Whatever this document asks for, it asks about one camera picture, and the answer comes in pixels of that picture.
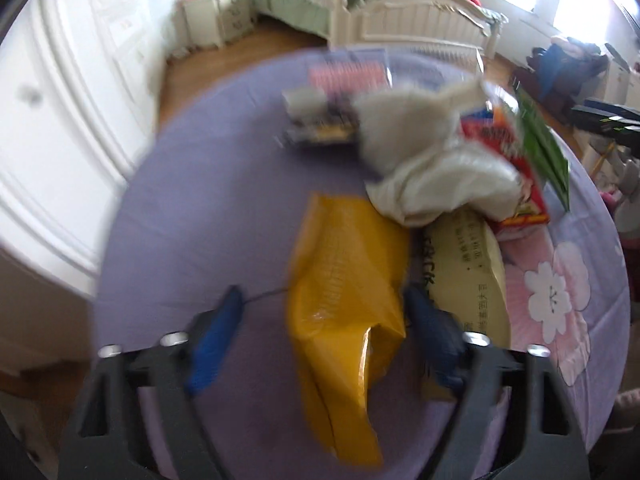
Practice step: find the white nightstand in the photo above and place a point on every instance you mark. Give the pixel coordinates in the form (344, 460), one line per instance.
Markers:
(205, 20)

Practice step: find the white plastic bag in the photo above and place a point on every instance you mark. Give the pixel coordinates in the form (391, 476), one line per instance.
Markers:
(440, 180)

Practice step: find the dark yellow small packet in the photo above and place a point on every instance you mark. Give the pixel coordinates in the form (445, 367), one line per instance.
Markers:
(320, 130)

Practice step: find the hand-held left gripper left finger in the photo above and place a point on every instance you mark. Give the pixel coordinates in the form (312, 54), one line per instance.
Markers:
(215, 342)

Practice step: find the red snack packet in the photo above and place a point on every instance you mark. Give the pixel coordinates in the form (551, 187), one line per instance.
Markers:
(487, 135)

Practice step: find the pink striped packet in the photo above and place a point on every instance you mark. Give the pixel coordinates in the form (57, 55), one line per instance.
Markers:
(345, 77)

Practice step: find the white dresser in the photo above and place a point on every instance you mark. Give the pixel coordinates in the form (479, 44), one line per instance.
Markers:
(622, 85)

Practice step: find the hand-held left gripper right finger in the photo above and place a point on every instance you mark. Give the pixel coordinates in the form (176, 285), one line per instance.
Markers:
(435, 345)

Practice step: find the white wardrobe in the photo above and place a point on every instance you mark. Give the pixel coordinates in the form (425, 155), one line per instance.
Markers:
(65, 110)

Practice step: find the black folded machine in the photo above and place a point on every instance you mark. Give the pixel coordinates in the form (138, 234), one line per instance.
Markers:
(605, 117)

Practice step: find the yellow plastic bag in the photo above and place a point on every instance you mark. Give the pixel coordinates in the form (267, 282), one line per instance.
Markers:
(340, 285)

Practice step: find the green packet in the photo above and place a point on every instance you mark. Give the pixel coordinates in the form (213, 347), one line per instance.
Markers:
(545, 155)

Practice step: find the purple floral tablecloth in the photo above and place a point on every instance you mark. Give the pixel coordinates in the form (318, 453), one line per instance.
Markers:
(210, 210)

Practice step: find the beige paper package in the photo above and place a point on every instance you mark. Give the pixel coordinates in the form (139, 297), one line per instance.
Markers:
(470, 270)

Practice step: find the white bed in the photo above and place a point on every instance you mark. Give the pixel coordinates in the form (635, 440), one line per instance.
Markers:
(420, 20)

